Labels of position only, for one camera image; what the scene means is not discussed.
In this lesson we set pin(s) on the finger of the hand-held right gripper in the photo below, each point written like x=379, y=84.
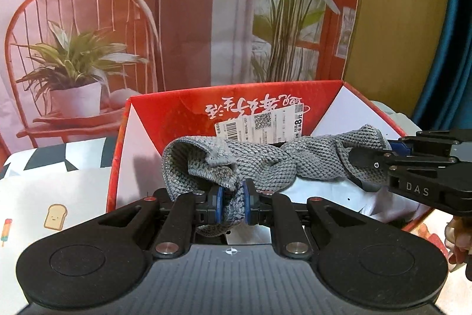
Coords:
x=427, y=139
x=368, y=167

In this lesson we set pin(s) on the cartoon printed tablecloth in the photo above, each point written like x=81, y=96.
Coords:
x=55, y=189

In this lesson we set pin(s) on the grey knit cloth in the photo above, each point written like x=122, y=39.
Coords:
x=258, y=160

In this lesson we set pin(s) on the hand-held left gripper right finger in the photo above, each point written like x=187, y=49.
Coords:
x=248, y=204

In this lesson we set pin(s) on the red cardboard box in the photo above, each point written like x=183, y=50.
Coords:
x=169, y=108

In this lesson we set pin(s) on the white cloth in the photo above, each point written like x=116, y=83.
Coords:
x=332, y=197

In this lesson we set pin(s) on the person's right hand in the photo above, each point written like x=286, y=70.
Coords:
x=459, y=253

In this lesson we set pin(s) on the printed room scene backdrop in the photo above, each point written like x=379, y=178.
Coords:
x=184, y=23

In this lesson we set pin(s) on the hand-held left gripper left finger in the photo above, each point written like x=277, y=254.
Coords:
x=220, y=206

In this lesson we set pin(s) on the blue curtain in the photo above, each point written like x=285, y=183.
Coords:
x=457, y=23

